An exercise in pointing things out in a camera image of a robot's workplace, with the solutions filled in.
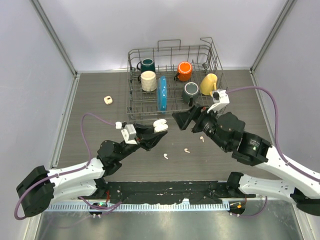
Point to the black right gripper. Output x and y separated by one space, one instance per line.
183 119

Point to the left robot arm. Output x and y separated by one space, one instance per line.
42 187

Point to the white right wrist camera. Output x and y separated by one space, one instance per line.
220 100

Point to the white slotted cable duct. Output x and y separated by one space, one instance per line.
77 206

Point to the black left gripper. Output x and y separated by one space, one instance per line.
144 142

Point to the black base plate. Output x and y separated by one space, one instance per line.
166 192

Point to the grey wire dish rack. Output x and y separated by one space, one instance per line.
144 107

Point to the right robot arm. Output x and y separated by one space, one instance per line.
296 184

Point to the white earbud charging case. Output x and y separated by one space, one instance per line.
160 125

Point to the blue plastic plate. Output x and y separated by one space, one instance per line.
162 94

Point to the grey mug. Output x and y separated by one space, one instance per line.
190 93

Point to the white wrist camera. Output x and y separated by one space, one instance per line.
128 132
220 100

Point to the cream ribbed mug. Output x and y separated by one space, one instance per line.
148 81

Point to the beige earbud charging case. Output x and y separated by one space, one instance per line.
108 100

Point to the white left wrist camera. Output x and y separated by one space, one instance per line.
128 132

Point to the yellow mug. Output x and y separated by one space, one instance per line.
208 84

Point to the dark green mug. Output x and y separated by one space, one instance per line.
146 64

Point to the orange mug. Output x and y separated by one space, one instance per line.
184 72

